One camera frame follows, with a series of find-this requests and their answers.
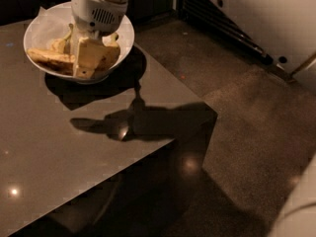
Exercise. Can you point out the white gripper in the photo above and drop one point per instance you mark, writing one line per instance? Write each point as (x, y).
(95, 13)

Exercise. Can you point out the large curved yellow banana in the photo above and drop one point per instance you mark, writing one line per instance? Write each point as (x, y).
(58, 62)

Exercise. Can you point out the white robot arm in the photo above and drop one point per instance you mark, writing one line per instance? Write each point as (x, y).
(258, 177)

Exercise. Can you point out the spotted banana far left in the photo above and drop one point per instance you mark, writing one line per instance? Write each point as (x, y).
(59, 45)

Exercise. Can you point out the white ceramic bowl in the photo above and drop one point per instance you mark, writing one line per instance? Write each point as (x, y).
(125, 41)

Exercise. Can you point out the white paper bowl liner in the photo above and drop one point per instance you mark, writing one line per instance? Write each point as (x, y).
(50, 24)

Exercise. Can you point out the black glass door refrigerator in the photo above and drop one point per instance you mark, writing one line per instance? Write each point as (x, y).
(205, 13)

